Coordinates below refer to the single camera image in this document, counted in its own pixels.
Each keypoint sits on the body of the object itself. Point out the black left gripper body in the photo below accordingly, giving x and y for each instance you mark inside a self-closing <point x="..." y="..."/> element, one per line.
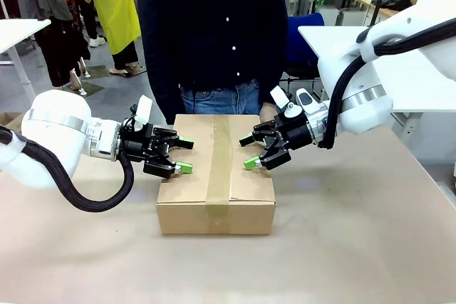
<point x="137" y="145"/>

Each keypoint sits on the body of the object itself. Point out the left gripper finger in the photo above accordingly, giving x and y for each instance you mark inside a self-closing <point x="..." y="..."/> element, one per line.
<point x="171" y="138"/>
<point x="160" y="167"/>

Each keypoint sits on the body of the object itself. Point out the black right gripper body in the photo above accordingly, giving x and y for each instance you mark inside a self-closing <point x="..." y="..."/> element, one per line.
<point x="294" y="131"/>

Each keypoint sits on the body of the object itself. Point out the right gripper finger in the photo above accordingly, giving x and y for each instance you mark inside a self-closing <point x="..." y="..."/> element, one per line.
<point x="263" y="131"/>
<point x="274" y="158"/>

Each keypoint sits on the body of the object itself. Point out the brown cardboard box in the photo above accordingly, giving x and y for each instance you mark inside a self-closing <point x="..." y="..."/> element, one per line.
<point x="185" y="190"/>

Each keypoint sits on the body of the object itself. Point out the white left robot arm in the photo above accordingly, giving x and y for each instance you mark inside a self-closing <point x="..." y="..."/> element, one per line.
<point x="53" y="133"/>

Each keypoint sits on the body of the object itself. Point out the small printed cardboard box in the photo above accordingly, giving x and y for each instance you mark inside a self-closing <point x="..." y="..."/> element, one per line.
<point x="9" y="119"/>

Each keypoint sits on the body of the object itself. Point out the person's left hand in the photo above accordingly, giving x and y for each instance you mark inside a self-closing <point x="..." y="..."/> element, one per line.
<point x="267" y="113"/>

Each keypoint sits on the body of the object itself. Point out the brown packing tape strip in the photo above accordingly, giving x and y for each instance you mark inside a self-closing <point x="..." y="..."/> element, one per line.
<point x="219" y="176"/>

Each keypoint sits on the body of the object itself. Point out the dark floor plate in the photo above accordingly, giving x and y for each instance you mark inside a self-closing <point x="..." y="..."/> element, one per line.
<point x="137" y="71"/>

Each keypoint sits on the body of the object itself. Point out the blue chair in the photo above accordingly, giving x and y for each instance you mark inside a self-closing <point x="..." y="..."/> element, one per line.
<point x="303" y="40"/>

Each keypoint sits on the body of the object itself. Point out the person in dark shirt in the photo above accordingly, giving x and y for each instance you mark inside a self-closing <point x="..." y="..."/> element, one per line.
<point x="213" y="33"/>

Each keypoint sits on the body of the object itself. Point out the white table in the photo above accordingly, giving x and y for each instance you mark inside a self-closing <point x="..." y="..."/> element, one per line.
<point x="427" y="94"/>
<point x="18" y="31"/>

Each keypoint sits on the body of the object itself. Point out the person in dark grey clothes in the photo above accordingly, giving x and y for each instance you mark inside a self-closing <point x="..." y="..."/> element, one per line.
<point x="53" y="33"/>

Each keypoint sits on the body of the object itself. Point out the person in yellow apron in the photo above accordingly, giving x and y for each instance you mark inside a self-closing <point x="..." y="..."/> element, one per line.
<point x="114" y="5"/>

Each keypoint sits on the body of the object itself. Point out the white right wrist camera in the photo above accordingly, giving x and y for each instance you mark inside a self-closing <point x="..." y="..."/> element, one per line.
<point x="308" y="101"/>

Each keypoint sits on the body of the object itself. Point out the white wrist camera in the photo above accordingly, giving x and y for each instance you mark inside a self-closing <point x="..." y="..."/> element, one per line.
<point x="308" y="101"/>
<point x="144" y="110"/>

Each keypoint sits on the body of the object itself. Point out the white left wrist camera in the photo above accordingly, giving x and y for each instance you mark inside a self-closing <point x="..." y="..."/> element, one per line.
<point x="144" y="110"/>

